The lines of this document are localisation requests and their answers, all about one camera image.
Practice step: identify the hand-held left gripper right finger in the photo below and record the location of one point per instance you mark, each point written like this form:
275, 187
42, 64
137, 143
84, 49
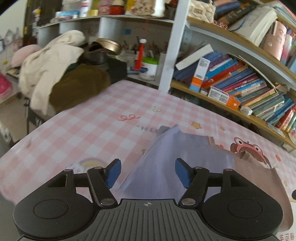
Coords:
182, 172

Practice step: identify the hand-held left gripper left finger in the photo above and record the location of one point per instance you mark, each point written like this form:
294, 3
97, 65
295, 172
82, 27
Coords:
114, 172

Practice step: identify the stack of leaning paperbacks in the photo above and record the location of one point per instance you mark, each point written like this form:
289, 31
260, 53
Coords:
249, 20

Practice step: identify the cream white garment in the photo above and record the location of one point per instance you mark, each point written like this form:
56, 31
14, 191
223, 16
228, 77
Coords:
46, 62

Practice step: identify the pink checked cartoon tablecloth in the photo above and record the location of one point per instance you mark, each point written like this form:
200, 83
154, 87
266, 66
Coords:
81, 129

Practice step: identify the brown leather shoe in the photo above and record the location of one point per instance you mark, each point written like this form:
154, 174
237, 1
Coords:
94, 55

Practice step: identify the white frame bookshelf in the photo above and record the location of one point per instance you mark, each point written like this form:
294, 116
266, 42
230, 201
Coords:
171, 46

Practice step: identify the olive brown garment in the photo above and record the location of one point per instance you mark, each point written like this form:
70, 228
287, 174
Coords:
81, 85

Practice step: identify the black panel white lettering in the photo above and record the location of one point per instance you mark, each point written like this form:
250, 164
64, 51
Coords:
34, 115

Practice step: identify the white eraser block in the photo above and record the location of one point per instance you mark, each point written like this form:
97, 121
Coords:
247, 110

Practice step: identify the red tassel ornament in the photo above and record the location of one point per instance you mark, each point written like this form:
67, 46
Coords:
141, 53

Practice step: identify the tan knit garment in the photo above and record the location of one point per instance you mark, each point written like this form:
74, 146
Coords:
254, 185

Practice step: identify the tall orange white box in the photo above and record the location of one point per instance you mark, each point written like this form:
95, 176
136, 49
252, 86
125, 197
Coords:
200, 71

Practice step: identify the row of colourful books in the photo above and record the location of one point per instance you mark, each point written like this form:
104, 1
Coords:
249, 88

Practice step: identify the white bottle red label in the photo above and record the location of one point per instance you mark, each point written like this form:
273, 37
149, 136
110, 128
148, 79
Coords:
86, 7

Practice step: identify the cluster of pens and brushes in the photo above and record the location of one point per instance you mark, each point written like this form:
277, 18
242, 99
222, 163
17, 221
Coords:
150, 49

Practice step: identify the thick white book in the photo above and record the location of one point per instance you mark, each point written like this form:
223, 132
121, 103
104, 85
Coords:
194, 56

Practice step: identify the flat orange white box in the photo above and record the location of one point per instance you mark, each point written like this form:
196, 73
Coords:
222, 96

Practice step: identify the pink pillow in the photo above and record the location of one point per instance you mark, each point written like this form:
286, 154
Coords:
25, 54

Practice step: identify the red round doll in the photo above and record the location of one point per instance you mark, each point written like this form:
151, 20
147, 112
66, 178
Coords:
116, 7

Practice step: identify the white tub green lid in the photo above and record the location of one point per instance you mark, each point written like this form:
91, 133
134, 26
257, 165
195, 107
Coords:
149, 69

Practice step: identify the pink cup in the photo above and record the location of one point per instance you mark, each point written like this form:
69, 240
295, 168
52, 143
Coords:
275, 41

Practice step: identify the blue sticky note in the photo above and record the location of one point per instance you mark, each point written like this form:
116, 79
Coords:
127, 31

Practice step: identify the white quilted bag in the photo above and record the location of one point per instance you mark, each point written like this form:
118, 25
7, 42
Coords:
201, 10

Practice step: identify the black box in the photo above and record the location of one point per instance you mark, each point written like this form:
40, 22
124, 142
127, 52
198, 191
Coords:
118, 70

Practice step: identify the lavender knit garment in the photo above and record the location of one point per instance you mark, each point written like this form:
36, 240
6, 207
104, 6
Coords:
166, 150

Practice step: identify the gold round tin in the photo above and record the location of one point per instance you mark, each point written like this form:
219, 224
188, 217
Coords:
111, 45

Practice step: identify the white crumpled tissue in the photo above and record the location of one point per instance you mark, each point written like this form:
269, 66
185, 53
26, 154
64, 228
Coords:
126, 58

